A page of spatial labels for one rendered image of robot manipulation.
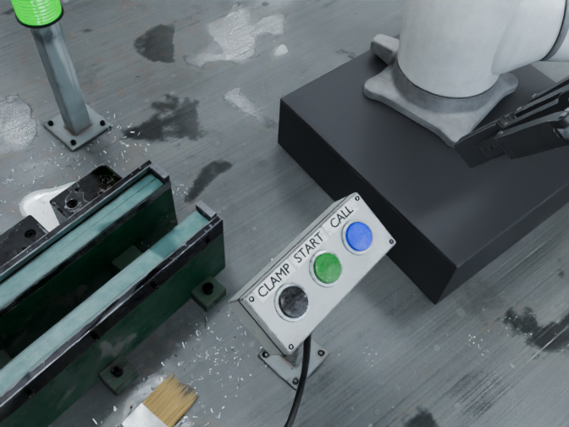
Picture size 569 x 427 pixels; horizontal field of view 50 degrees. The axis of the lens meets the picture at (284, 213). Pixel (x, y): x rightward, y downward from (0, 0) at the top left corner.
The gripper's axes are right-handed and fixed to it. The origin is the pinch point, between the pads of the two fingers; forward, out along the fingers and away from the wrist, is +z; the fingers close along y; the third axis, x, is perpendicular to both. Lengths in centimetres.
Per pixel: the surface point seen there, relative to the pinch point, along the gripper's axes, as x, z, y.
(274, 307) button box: -0.9, 10.3, 23.6
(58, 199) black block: -26, 48, 24
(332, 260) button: -0.4, 9.6, 16.2
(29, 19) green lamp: -46, 38, 14
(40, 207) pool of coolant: -28, 56, 26
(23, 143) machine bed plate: -39, 62, 20
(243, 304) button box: -3.0, 11.3, 25.4
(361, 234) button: -0.2, 9.6, 11.7
